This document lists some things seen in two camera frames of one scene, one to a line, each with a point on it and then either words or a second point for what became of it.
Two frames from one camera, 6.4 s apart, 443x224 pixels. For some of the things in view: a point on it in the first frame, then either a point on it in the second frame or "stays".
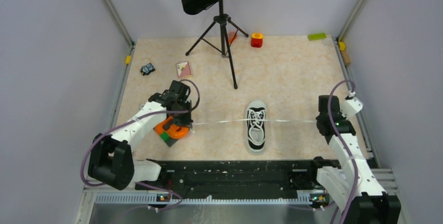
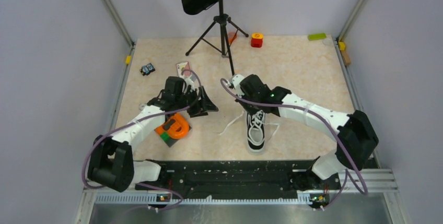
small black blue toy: [147, 69] stays
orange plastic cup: [231, 36] stays
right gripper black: [317, 117] -> [249, 110]
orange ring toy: [175, 131] stays
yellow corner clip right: [341, 46] stays
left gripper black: [186, 121] -> [202, 106]
